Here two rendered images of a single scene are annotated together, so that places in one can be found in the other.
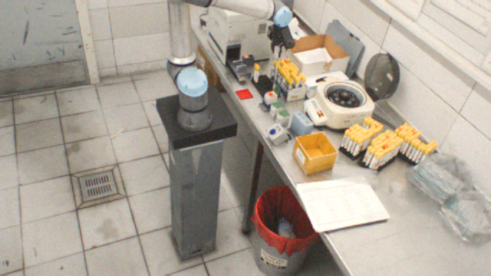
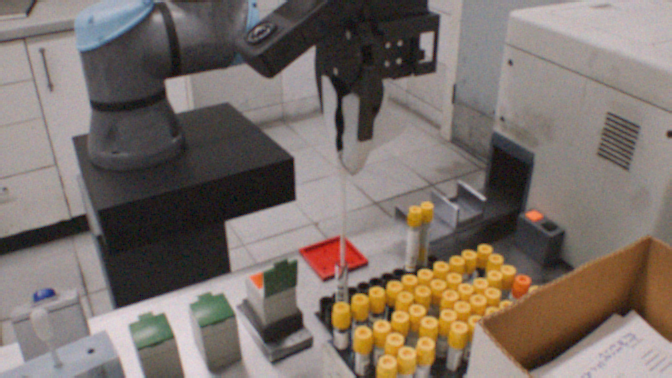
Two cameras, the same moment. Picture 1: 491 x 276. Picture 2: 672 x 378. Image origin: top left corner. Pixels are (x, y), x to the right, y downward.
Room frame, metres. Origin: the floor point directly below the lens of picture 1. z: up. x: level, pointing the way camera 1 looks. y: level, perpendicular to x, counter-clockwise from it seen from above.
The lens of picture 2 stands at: (1.69, -0.57, 1.36)
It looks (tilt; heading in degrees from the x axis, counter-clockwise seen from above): 31 degrees down; 89
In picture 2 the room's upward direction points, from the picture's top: straight up
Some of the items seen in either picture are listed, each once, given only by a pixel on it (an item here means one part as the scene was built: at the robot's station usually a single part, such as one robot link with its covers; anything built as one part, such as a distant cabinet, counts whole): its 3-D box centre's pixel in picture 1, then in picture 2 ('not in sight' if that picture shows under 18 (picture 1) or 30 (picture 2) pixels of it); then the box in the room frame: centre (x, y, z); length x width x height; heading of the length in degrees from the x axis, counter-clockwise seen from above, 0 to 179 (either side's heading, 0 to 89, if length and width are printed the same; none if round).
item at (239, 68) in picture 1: (237, 64); (469, 205); (1.88, 0.09, 0.92); 0.21 x 0.07 x 0.05; 28
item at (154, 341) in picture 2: (282, 118); (156, 350); (1.51, -0.15, 0.91); 0.05 x 0.04 x 0.07; 118
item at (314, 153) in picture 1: (314, 153); not in sight; (1.29, -0.29, 0.92); 0.13 x 0.13 x 0.10; 26
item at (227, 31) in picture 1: (241, 27); (629, 134); (2.10, 0.11, 1.03); 0.31 x 0.27 x 0.30; 28
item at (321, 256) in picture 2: (244, 94); (333, 256); (1.70, 0.04, 0.88); 0.07 x 0.07 x 0.01; 28
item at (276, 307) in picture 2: (270, 99); (271, 299); (1.63, -0.09, 0.92); 0.05 x 0.04 x 0.06; 121
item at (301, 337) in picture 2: (269, 103); (273, 317); (1.63, -0.09, 0.89); 0.09 x 0.05 x 0.04; 121
